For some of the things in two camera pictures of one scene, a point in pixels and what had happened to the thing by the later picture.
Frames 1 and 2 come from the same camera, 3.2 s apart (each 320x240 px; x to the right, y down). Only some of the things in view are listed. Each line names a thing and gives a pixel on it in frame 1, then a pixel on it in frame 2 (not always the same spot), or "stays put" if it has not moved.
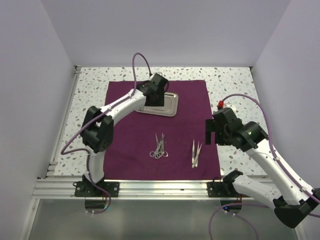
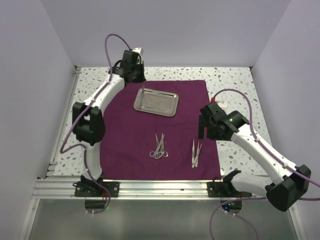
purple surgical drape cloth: x=147 y=147 stays put
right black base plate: x=223 y=189 stays put
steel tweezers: x=193 y=153 stays put
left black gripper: x=160 y=103 -> x=141 y=78
